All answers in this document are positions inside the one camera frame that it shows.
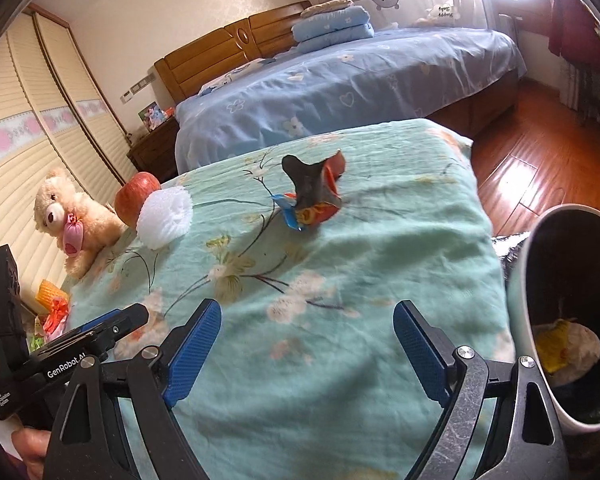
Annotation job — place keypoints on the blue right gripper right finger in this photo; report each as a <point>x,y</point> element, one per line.
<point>428,349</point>

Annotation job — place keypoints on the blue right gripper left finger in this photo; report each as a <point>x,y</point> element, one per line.
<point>186,349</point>

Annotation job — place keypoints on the white foam fruit net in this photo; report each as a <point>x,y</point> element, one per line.
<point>165,216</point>

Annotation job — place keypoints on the white plastic bag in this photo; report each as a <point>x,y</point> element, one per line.
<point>582,353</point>

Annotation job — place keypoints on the red torn snack wrapper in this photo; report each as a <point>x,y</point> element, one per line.
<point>315,198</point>

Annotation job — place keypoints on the yellow snack bag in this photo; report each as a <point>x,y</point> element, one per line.
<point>552,344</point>

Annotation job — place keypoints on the left hand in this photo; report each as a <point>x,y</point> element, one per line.
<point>32,444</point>

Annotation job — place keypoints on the orange red gift trinket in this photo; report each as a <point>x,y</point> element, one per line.
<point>51,325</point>

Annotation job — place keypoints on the cream teddy bear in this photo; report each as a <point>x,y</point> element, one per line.
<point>81,227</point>

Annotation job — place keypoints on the red apple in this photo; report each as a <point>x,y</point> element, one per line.
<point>130,198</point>

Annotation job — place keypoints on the wooden nightstand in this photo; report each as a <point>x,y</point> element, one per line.
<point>155,152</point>

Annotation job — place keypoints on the framed photo on nightstand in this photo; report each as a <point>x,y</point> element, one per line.
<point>152,116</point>

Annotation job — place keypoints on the wooden headboard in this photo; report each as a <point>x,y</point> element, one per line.
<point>263,35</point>

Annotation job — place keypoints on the large bed with blue sheet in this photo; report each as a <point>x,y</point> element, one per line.
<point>397,74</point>

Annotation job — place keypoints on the folded light blue quilt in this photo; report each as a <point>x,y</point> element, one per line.
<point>325,28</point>

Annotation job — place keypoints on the dark red hanging jacket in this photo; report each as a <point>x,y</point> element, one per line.
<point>573,34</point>

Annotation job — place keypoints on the white bed guard rail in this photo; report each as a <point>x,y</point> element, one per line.
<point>393,14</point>

